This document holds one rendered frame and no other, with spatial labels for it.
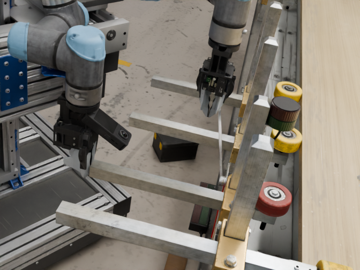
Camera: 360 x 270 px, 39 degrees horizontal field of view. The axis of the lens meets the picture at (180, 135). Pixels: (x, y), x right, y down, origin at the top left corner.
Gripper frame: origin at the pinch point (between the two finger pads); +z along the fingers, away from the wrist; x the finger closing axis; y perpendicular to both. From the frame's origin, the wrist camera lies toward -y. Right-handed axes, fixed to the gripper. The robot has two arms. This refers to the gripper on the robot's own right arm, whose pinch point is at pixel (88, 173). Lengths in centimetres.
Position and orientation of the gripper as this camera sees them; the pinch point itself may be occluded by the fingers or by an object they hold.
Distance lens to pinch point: 119.7
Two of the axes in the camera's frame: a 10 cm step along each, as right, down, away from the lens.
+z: -1.6, 8.0, 5.8
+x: -2.0, 5.5, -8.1
